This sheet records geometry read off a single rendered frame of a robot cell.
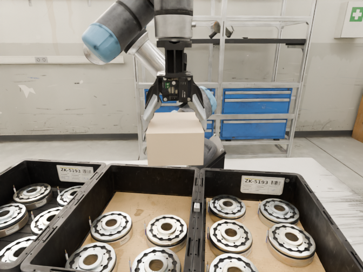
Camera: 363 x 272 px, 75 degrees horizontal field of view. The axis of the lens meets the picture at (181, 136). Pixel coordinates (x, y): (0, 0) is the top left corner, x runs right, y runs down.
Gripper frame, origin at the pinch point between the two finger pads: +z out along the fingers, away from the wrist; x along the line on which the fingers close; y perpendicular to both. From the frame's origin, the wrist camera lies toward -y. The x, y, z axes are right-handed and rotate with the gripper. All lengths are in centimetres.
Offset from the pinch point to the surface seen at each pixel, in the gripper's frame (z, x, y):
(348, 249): 16.5, 32.0, 21.1
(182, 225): 23.8, 1.6, 5.8
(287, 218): 23.7, 29.4, 4.4
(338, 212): 40, 61, -16
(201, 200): 16.6, 6.2, 5.2
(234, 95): 30, 64, -185
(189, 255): 16.5, 2.1, 21.3
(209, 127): 64, 39, -185
